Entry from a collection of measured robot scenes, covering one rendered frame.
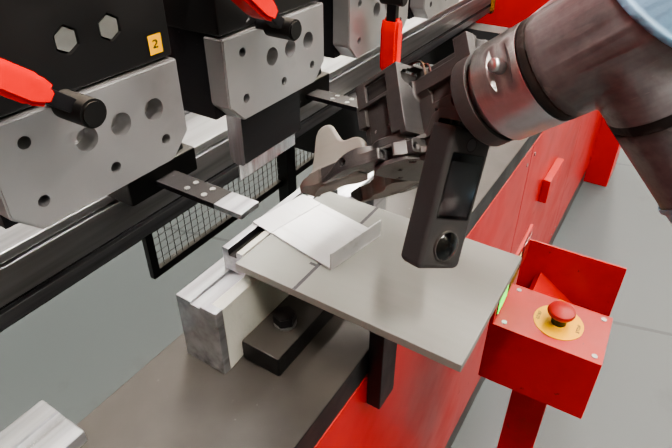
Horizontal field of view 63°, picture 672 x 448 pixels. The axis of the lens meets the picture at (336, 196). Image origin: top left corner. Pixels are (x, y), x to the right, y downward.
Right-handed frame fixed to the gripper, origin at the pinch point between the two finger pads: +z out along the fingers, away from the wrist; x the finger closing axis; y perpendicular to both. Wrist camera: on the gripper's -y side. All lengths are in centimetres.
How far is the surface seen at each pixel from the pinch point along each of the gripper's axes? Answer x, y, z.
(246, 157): 6.1, 5.5, 6.6
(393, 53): -9.8, 18.0, -1.3
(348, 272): -4.2, -6.9, 4.4
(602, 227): -200, 24, 71
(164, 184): 7.2, 8.6, 27.1
